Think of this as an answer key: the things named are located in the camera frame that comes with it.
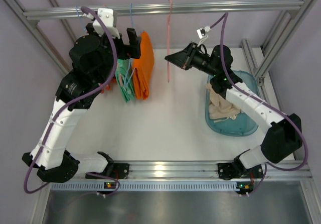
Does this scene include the pink hanger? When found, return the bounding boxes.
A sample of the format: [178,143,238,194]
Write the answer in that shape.
[167,0,173,83]

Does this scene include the aluminium hanging rail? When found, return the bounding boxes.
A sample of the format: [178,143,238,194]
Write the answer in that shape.
[23,0,304,21]

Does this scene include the right aluminium frame post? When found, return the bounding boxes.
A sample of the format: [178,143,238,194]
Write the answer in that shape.
[254,0,317,81]

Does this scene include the slotted cable duct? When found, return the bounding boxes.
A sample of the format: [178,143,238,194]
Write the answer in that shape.
[51,181,251,191]

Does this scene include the red white trousers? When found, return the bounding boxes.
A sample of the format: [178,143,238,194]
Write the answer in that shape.
[101,82,116,93]

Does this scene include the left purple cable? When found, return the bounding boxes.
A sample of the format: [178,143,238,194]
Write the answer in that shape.
[24,6,121,197]

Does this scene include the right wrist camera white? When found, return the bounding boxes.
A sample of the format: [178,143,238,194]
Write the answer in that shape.
[197,26,211,46]

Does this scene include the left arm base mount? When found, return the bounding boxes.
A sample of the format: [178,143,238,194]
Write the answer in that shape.
[85,163,130,180]

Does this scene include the left aluminium frame post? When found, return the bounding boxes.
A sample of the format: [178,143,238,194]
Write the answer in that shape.
[3,0,71,75]

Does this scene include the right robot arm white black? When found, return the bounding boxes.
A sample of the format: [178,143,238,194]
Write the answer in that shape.
[165,42,303,176]

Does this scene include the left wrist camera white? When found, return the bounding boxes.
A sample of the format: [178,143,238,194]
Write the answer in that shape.
[93,8,120,39]

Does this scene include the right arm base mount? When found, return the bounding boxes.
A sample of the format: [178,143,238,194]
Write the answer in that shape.
[217,162,250,180]

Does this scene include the beige trousers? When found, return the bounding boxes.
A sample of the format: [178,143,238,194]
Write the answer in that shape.
[205,83,241,123]

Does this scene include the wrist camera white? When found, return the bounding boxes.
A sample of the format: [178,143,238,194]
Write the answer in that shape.
[93,8,120,39]
[197,26,211,46]

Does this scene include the orange trousers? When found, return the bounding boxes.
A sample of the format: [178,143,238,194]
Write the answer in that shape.
[132,31,155,100]

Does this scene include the light blue hanger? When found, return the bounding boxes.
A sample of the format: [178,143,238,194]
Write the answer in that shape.
[75,6,87,35]

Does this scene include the teal plastic bin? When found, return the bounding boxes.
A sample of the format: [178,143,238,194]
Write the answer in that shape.
[205,69,259,136]

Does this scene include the green patterned trousers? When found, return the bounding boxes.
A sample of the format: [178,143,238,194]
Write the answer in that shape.
[115,59,136,102]

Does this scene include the aluminium frame post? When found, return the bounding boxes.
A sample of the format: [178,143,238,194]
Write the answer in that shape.
[254,0,317,81]
[3,0,71,75]

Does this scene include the aluminium front rail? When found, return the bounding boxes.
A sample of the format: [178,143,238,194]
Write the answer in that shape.
[109,161,312,181]

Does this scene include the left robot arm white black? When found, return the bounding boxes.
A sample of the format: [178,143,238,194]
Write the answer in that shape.
[22,23,141,183]

